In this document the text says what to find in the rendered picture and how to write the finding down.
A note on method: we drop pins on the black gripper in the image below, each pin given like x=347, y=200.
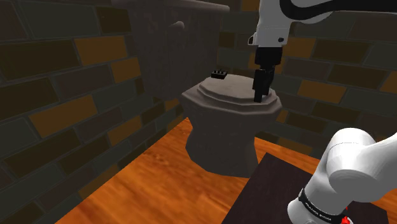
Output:
x=267, y=57

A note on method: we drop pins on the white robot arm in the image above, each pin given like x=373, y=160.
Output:
x=347, y=167

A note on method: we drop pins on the small black box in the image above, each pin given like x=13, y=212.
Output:
x=219, y=74

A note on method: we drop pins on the grey toilet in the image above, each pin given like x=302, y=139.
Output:
x=226, y=130

